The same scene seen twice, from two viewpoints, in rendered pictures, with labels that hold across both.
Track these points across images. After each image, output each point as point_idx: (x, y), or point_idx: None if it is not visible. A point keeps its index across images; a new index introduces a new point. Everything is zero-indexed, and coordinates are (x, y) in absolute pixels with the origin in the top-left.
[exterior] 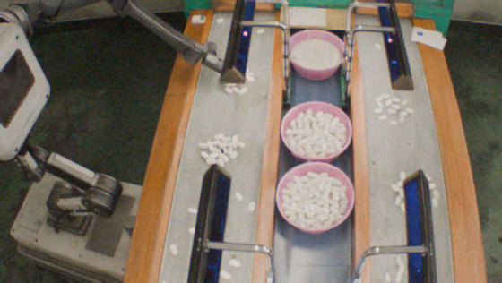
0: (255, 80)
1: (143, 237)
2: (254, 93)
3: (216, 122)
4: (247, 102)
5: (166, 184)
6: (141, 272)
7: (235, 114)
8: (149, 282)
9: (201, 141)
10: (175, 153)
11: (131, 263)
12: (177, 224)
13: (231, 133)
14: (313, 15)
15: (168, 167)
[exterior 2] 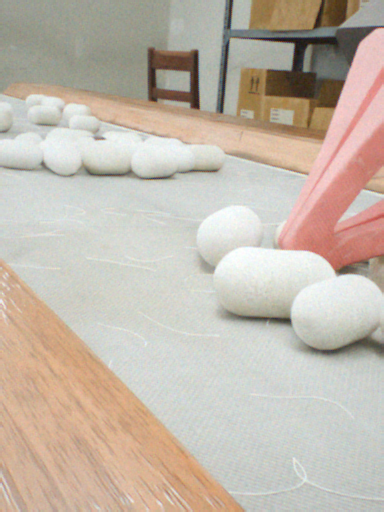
0: (208, 327)
1: (169, 107)
2: (119, 265)
3: (239, 198)
4: (125, 236)
5: (217, 121)
6: (121, 100)
7: (161, 210)
8: (91, 98)
9: (234, 177)
10: (283, 140)
11: (157, 103)
12: (108, 130)
13: (104, 182)
14: None
15: (261, 128)
